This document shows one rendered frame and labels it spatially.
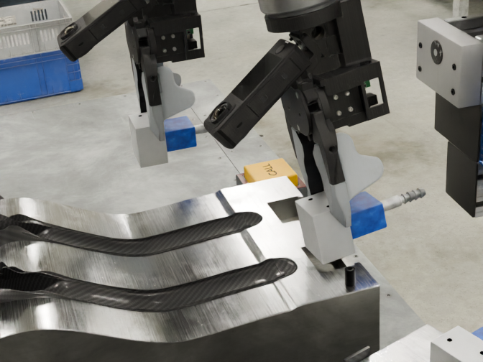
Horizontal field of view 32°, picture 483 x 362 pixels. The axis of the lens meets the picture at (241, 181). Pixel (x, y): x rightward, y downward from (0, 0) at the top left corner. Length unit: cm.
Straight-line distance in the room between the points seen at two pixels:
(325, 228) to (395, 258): 170
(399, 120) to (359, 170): 264
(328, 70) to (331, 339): 26
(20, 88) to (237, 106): 326
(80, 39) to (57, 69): 299
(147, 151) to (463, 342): 47
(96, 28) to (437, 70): 49
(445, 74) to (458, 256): 139
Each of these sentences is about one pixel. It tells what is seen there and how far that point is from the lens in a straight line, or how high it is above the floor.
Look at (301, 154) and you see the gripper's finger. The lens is 84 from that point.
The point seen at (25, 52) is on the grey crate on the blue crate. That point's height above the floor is 23.
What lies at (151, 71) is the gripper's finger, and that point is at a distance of 98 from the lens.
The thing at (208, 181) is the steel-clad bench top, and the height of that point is 80.
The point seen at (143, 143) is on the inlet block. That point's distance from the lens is 104.
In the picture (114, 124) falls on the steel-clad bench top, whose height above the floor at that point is 80.
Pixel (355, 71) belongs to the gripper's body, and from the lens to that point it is 77.
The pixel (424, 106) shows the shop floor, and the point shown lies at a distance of 356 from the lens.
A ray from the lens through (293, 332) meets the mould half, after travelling 81.
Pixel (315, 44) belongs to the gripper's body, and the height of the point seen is 111.
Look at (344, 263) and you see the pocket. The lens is 88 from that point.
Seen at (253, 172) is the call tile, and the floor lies 84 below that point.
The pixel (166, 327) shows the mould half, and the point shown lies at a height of 89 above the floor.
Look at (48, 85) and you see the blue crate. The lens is 400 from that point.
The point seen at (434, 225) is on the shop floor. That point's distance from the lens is 268.
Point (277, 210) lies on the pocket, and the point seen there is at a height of 88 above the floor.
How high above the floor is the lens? 135
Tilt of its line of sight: 27 degrees down
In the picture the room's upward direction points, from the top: 5 degrees counter-clockwise
